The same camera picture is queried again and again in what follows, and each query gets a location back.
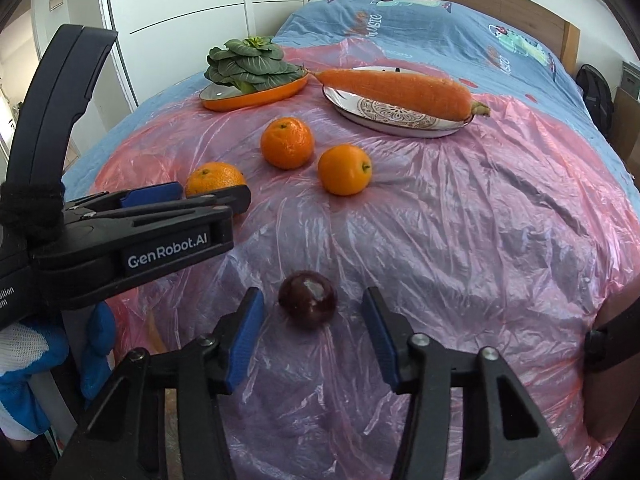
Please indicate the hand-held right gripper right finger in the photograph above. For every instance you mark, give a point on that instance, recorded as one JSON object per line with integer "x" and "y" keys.
{"x": 382, "y": 340}

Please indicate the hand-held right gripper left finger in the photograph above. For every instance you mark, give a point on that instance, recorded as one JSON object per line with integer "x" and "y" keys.
{"x": 245, "y": 340}

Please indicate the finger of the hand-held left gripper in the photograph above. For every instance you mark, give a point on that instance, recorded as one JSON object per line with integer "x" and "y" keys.
{"x": 150, "y": 195}
{"x": 200, "y": 202}

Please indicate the orange tangerine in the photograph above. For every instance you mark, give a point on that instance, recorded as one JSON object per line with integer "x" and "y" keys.
{"x": 212, "y": 179}
{"x": 344, "y": 170}
{"x": 286, "y": 144}

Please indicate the dark plum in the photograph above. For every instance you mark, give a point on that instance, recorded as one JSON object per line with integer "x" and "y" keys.
{"x": 305, "y": 302}

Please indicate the person's left hand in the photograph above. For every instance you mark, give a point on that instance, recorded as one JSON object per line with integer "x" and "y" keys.
{"x": 20, "y": 400}

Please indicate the orange oval dish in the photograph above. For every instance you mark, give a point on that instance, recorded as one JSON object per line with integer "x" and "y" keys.
{"x": 260, "y": 99}

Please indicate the green bok choy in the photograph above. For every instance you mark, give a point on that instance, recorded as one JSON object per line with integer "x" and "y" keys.
{"x": 250, "y": 67}

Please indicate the pink plastic sheet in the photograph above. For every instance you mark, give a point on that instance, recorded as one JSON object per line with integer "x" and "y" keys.
{"x": 450, "y": 210}

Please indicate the white wardrobe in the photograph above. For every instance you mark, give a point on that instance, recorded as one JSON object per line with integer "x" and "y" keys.
{"x": 175, "y": 10}

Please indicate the white patterned plate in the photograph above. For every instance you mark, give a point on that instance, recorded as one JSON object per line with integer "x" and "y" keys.
{"x": 395, "y": 121}

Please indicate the large carrot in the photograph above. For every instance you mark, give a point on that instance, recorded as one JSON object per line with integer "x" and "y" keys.
{"x": 400, "y": 90}

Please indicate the person's right leg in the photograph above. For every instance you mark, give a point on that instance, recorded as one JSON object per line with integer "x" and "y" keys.
{"x": 615, "y": 400}

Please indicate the blue printed blanket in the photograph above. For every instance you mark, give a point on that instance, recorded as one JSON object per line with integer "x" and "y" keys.
{"x": 425, "y": 25}

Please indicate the black backpack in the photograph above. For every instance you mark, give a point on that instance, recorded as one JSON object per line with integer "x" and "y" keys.
{"x": 595, "y": 95}

